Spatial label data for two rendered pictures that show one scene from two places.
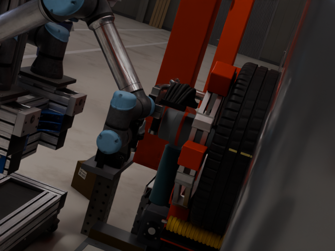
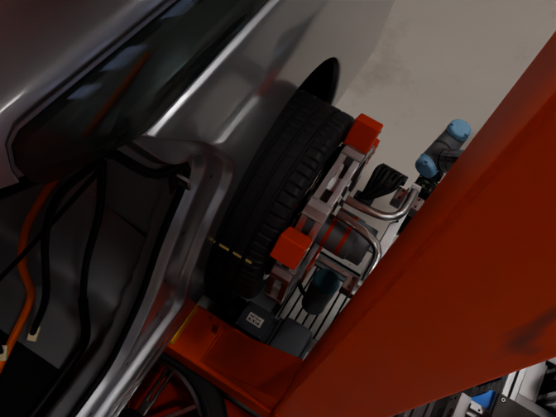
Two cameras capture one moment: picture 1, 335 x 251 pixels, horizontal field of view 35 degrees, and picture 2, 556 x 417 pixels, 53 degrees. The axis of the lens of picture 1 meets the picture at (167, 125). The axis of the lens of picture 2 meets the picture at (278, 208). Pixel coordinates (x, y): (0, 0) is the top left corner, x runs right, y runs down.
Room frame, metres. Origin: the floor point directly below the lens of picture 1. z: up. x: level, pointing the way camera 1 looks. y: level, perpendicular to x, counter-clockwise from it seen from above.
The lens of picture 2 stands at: (2.86, -0.16, 2.44)
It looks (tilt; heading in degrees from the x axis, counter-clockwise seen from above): 63 degrees down; 189
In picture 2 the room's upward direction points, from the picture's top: 14 degrees clockwise
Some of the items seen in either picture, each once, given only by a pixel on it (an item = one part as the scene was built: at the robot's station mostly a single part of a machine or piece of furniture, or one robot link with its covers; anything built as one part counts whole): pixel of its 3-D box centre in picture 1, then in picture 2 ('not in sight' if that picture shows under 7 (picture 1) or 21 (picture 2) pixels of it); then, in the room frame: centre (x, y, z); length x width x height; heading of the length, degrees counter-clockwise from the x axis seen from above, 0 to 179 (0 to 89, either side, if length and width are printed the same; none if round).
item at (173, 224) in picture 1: (198, 233); not in sight; (1.92, -0.23, 0.51); 0.29 x 0.06 x 0.06; 81
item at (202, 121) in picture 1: (205, 137); (319, 220); (2.05, -0.15, 0.85); 0.54 x 0.07 x 0.54; 171
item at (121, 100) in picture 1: (123, 109); (452, 139); (1.64, 0.15, 0.95); 0.11 x 0.08 x 0.11; 160
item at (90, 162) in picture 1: (111, 161); not in sight; (2.66, 0.22, 0.44); 0.43 x 0.17 x 0.03; 171
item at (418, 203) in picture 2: (151, 107); (406, 202); (1.92, 0.08, 0.93); 0.09 x 0.05 x 0.05; 81
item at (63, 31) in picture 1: (53, 39); not in sight; (2.46, 0.62, 0.98); 0.13 x 0.12 x 0.14; 67
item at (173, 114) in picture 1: (188, 131); (339, 232); (2.06, -0.08, 0.85); 0.21 x 0.14 x 0.14; 81
